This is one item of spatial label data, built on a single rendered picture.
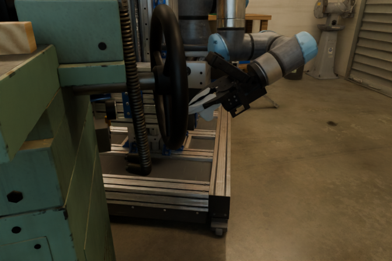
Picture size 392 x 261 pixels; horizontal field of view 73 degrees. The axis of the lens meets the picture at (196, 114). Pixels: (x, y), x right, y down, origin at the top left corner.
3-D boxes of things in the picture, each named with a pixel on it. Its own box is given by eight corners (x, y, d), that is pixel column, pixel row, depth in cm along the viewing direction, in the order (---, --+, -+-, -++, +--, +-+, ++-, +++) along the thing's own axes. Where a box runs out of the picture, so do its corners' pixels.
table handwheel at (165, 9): (209, 120, 37) (175, -33, 47) (53, 139, 32) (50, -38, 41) (178, 161, 64) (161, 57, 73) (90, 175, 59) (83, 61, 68)
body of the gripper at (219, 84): (231, 120, 66) (272, 95, 66) (217, 93, 62) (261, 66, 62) (220, 107, 73) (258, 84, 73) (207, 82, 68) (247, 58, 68)
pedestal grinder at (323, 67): (344, 78, 374) (364, -11, 331) (313, 79, 368) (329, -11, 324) (328, 72, 408) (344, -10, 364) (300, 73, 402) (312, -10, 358)
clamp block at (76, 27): (124, 62, 42) (118, -1, 38) (27, 67, 38) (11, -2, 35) (121, 48, 55) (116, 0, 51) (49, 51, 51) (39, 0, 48)
